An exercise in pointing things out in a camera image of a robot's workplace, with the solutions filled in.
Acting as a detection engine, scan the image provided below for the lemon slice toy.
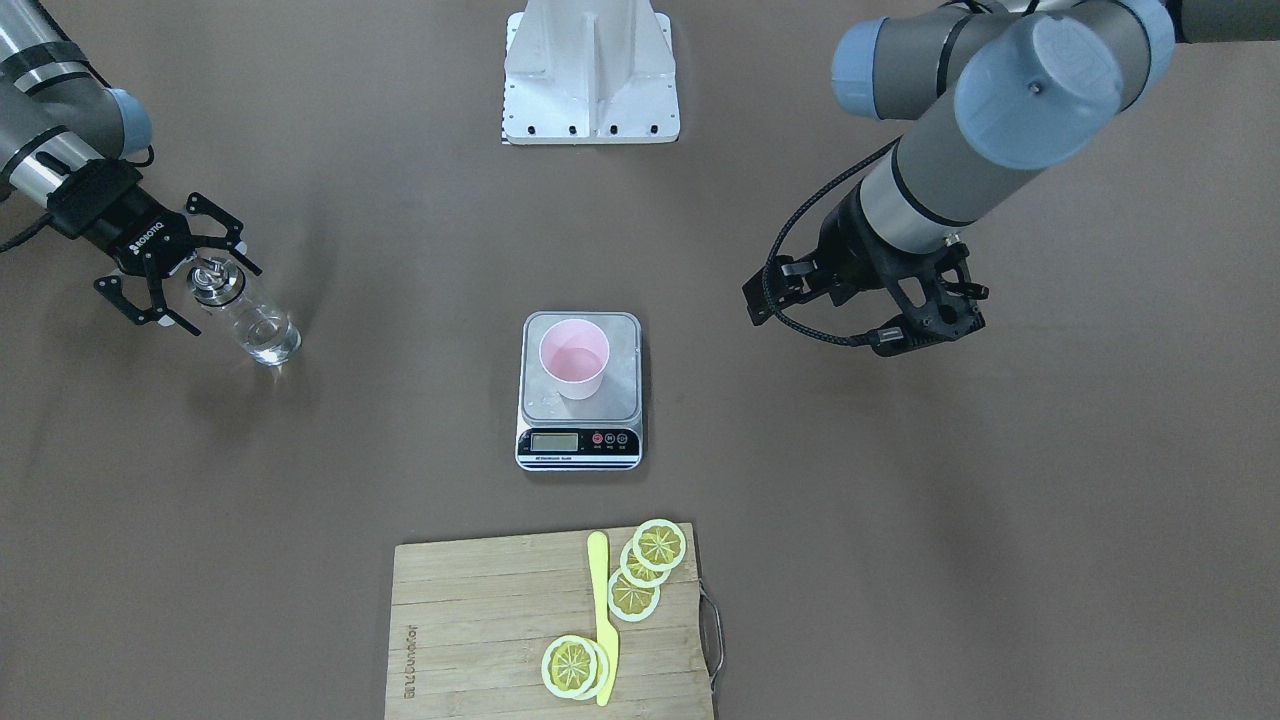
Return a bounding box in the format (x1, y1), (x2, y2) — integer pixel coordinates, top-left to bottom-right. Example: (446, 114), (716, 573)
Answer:
(631, 518), (689, 571)
(540, 634), (613, 701)
(605, 570), (660, 623)
(620, 541), (671, 589)

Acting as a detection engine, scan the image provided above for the clear glass sauce bottle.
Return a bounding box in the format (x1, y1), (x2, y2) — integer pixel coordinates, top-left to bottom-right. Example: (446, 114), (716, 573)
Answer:
(187, 256), (302, 366)

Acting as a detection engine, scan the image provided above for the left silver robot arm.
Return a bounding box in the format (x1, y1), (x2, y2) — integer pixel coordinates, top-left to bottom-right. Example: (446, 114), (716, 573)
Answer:
(812, 1), (1277, 356)

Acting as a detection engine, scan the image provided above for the pink plastic cup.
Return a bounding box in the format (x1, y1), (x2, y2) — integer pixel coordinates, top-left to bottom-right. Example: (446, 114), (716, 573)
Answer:
(538, 318), (611, 400)

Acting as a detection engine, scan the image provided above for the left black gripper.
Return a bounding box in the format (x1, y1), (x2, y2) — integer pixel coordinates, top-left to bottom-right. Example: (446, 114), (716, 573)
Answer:
(815, 192), (989, 346)

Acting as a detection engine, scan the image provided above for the bamboo cutting board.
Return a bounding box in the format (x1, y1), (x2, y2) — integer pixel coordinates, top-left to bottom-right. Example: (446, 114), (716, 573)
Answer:
(385, 530), (716, 719)

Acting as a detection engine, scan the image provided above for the yellow plastic knife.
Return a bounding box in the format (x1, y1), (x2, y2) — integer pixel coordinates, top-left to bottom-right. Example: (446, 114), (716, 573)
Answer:
(586, 530), (620, 707)

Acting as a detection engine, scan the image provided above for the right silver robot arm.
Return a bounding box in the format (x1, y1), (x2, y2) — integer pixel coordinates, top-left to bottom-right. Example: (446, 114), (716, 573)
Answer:
(1, 1), (259, 328)

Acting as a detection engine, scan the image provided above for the silver digital kitchen scale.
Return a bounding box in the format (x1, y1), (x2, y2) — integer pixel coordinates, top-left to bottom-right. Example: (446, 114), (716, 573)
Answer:
(515, 311), (644, 471)

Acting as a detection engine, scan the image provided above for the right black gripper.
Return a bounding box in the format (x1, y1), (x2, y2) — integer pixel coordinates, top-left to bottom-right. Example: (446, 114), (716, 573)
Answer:
(46, 160), (262, 337)

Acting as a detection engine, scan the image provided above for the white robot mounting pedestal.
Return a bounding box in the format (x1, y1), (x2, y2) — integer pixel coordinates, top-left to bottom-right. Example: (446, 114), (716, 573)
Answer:
(500, 1), (681, 146)

